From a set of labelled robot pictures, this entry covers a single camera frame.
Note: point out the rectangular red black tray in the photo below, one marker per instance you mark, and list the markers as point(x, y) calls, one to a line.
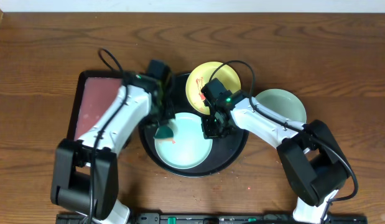
point(96, 90)

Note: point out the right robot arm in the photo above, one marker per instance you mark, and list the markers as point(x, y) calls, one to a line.
point(315, 166)

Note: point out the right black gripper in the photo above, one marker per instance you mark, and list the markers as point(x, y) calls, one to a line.
point(208, 131)

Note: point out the light blue plate front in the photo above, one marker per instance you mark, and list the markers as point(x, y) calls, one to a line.
point(187, 148)

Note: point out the green yellow sponge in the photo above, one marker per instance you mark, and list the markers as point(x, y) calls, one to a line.
point(164, 132)

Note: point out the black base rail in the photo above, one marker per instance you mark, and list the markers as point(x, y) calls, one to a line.
point(155, 218)

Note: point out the round black tray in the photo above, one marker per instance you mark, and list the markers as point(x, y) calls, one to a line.
point(224, 150)

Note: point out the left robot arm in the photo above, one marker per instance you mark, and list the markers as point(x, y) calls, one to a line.
point(85, 174)

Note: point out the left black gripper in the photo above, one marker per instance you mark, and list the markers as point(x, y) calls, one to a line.
point(166, 113)

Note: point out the yellow plate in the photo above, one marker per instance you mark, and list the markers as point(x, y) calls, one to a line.
point(200, 76)

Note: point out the light blue plate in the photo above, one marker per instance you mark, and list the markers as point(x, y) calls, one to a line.
point(284, 103)
point(187, 148)

